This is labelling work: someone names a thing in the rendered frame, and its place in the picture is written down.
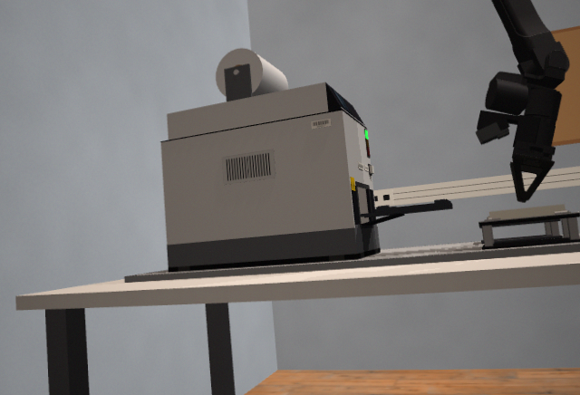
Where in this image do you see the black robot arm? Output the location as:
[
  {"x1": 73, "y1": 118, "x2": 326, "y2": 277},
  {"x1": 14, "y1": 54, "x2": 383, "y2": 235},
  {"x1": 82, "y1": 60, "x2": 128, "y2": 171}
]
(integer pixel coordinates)
[{"x1": 476, "y1": 0, "x2": 570, "y2": 147}]

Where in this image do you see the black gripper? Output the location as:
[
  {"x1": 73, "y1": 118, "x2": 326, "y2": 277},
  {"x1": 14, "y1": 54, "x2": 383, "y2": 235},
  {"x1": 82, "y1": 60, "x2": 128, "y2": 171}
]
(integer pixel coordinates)
[{"x1": 510, "y1": 116, "x2": 556, "y2": 203}]

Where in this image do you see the white cylinder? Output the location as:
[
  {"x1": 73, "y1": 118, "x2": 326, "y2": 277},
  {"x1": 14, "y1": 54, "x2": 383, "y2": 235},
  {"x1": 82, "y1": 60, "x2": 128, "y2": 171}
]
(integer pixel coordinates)
[{"x1": 216, "y1": 48, "x2": 288, "y2": 96}]

